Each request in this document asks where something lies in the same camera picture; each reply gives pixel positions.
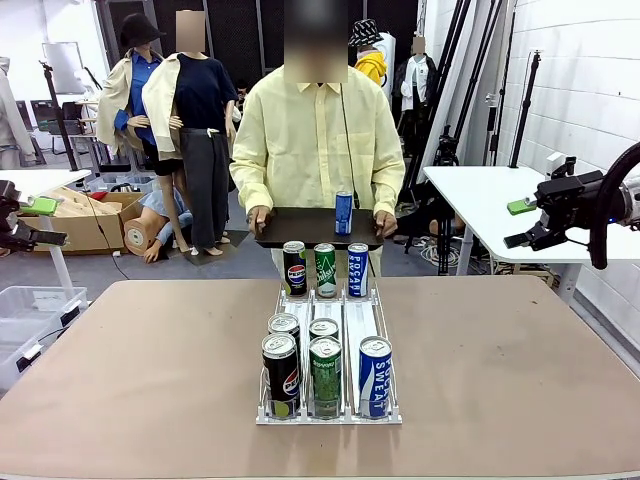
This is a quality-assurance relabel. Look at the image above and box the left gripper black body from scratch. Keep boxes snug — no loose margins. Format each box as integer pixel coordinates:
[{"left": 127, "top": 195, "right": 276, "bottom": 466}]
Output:
[{"left": 0, "top": 197, "right": 21, "bottom": 249}]

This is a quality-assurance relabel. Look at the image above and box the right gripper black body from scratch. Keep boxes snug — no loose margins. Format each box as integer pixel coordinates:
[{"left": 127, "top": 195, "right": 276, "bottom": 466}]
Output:
[{"left": 534, "top": 170, "right": 626, "bottom": 230}]

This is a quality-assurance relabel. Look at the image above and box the blue Pocari Sweat can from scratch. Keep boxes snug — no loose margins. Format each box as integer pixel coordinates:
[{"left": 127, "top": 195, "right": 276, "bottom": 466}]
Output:
[
  {"left": 346, "top": 242, "right": 370, "bottom": 298},
  {"left": 358, "top": 335, "right": 394, "bottom": 420},
  {"left": 333, "top": 190, "right": 355, "bottom": 236}
]

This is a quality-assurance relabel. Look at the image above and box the black serving tray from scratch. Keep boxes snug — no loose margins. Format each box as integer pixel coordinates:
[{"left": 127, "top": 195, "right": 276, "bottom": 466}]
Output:
[{"left": 253, "top": 206, "right": 385, "bottom": 250}]

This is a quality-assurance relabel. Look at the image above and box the person's right forearm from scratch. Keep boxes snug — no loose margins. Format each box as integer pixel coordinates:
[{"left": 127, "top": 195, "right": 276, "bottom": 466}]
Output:
[{"left": 229, "top": 159, "right": 276, "bottom": 214}]

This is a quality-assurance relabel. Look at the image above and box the person's left forearm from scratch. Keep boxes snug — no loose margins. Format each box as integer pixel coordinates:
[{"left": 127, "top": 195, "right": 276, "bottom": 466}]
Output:
[{"left": 372, "top": 159, "right": 407, "bottom": 217}]

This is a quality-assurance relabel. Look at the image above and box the person in yellow shirt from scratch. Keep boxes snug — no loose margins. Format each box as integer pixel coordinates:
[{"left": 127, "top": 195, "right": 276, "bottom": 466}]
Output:
[{"left": 228, "top": 0, "right": 407, "bottom": 279}]

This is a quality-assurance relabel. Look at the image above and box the background person in dark clothes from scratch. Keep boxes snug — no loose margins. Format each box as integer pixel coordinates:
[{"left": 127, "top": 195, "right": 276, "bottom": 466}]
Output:
[{"left": 234, "top": 79, "right": 251, "bottom": 116}]

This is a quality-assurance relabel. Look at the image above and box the person's left hand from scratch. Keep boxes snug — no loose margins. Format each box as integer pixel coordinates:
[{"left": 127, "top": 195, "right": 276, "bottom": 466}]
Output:
[{"left": 374, "top": 209, "right": 399, "bottom": 239}]

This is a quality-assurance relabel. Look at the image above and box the person's right hand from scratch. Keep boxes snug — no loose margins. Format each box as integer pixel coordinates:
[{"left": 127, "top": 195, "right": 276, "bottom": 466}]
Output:
[{"left": 247, "top": 204, "right": 275, "bottom": 236}]

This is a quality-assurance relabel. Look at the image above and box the brown cardboard box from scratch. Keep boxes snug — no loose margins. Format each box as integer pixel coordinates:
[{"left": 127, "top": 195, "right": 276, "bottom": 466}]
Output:
[{"left": 19, "top": 192, "right": 146, "bottom": 254}]

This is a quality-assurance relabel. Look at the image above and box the clear plastic storage bin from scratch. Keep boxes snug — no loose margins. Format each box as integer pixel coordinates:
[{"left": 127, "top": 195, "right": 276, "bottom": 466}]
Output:
[
  {"left": 0, "top": 285, "right": 90, "bottom": 331},
  {"left": 0, "top": 317, "right": 51, "bottom": 391}
]

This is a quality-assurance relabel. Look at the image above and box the black tripod head equipment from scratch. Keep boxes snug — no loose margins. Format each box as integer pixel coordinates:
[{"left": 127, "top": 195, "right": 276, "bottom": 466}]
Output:
[{"left": 433, "top": 124, "right": 461, "bottom": 166}]

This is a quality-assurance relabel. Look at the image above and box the black light stand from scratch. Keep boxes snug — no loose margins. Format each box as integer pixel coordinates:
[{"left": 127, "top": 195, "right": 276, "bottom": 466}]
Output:
[{"left": 508, "top": 48, "right": 546, "bottom": 169}]

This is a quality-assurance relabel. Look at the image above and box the black tripod stand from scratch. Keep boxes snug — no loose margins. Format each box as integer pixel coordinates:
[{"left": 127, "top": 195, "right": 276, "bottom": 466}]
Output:
[{"left": 38, "top": 59, "right": 81, "bottom": 172}]

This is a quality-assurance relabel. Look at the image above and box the torso dummy in denim shirt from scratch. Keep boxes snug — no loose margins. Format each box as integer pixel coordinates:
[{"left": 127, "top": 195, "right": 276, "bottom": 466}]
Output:
[{"left": 122, "top": 192, "right": 195, "bottom": 265}]

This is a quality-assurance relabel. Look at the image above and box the whiteboard on stand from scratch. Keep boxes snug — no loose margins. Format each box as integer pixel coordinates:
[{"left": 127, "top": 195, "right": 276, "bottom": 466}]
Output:
[{"left": 42, "top": 42, "right": 84, "bottom": 95}]

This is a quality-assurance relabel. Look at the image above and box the figure in black white jacket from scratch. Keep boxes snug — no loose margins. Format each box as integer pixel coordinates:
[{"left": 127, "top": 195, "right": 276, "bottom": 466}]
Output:
[{"left": 392, "top": 35, "right": 441, "bottom": 151}]

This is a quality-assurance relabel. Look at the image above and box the mannequin in blue shirt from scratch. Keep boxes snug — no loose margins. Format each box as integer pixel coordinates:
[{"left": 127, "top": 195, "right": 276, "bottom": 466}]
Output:
[{"left": 95, "top": 13, "right": 169, "bottom": 176}]

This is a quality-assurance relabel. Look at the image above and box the mannequin in navy top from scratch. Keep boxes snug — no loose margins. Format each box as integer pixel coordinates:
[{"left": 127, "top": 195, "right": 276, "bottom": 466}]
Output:
[{"left": 142, "top": 9, "right": 242, "bottom": 256}]

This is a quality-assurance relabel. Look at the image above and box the black brimmed hat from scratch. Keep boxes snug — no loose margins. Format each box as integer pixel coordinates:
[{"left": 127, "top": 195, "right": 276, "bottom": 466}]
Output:
[{"left": 118, "top": 13, "right": 167, "bottom": 50}]

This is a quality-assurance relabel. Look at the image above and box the mannequin in yellow hoodie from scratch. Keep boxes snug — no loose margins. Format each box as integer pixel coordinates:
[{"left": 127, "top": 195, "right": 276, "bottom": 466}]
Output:
[{"left": 348, "top": 44, "right": 390, "bottom": 86}]

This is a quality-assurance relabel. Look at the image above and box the green Chilsung cider can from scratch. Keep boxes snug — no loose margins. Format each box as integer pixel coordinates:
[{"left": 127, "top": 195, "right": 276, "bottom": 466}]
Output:
[
  {"left": 308, "top": 336, "right": 344, "bottom": 419},
  {"left": 313, "top": 241, "right": 338, "bottom": 298},
  {"left": 308, "top": 317, "right": 340, "bottom": 344}
]

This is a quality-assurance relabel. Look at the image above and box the patterned bucket hat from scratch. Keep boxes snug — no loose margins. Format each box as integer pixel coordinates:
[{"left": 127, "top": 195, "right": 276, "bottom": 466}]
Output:
[{"left": 348, "top": 18, "right": 385, "bottom": 49}]

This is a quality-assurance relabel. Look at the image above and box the black Pepsi can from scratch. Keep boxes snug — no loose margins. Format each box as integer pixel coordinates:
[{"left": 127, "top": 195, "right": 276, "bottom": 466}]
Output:
[
  {"left": 261, "top": 332, "right": 302, "bottom": 419},
  {"left": 282, "top": 240, "right": 308, "bottom": 298},
  {"left": 267, "top": 312, "right": 302, "bottom": 351}
]

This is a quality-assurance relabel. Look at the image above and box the white can dispenser rack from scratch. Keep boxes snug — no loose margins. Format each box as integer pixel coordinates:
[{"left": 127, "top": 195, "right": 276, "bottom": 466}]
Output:
[{"left": 255, "top": 279, "right": 403, "bottom": 426}]

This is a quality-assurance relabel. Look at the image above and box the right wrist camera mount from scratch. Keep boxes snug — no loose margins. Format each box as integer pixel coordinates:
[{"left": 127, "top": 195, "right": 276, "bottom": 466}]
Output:
[{"left": 545, "top": 152, "right": 577, "bottom": 180}]

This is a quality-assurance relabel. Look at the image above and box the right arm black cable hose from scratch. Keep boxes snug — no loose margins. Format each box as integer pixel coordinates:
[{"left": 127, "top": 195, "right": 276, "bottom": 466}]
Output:
[{"left": 588, "top": 142, "right": 640, "bottom": 271}]

